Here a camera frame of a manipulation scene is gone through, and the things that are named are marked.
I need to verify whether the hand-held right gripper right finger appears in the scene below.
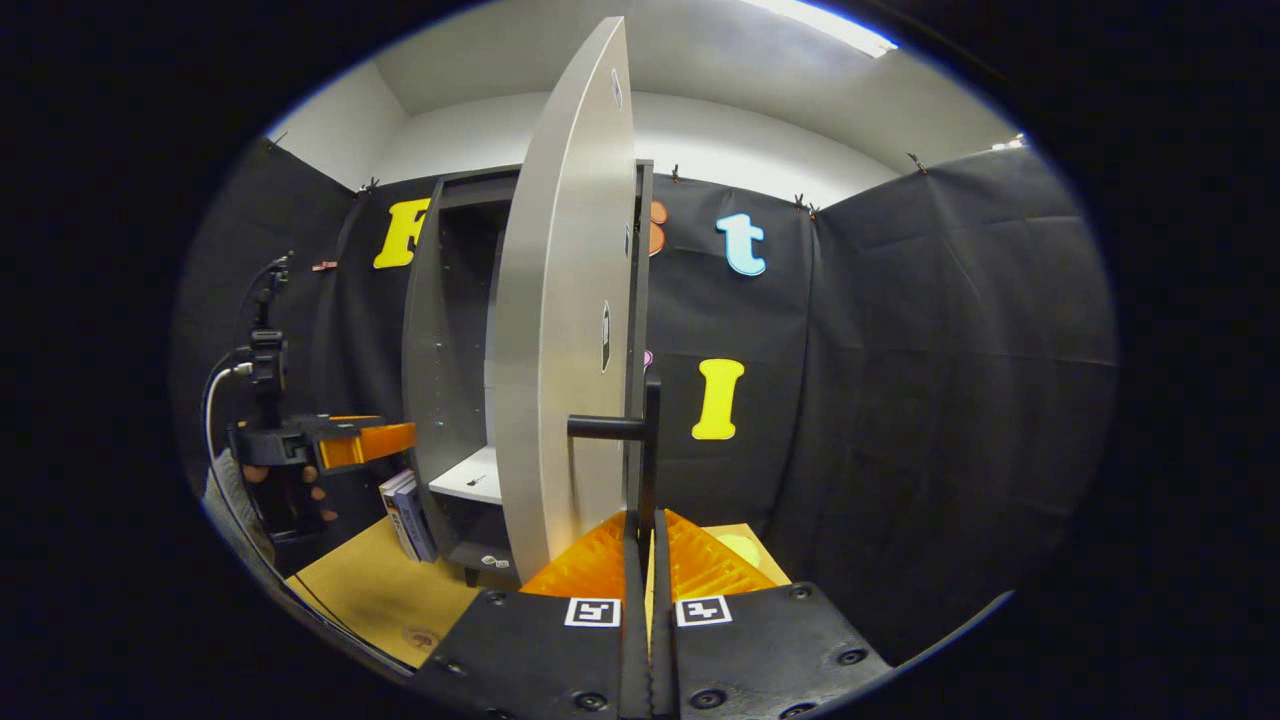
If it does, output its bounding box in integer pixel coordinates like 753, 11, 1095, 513
650, 508, 894, 720

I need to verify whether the black backdrop cloth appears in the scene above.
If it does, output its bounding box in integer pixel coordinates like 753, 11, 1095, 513
170, 135, 1119, 661

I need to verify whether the dark gray cabinet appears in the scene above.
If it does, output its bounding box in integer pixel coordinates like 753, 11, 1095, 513
402, 160, 656, 586

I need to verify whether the long ceiling light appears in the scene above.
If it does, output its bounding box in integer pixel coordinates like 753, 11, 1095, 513
745, 0, 901, 59

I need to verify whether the beige book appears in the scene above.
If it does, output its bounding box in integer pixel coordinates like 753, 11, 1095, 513
378, 470, 413, 561

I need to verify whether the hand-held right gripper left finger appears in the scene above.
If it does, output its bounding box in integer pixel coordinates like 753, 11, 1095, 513
412, 510, 653, 720

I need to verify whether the black cabinet door handle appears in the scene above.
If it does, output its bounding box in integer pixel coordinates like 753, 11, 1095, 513
567, 378, 663, 546

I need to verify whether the white cabinet shelf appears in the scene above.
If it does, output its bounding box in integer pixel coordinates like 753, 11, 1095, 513
428, 445, 501, 506

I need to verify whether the gray cabinet door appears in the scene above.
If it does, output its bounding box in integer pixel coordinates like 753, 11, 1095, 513
495, 15, 638, 581

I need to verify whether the lavender book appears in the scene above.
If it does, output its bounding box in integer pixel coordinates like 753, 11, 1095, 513
397, 478, 439, 563

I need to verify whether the white cable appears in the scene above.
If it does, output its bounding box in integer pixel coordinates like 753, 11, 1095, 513
203, 362, 256, 471

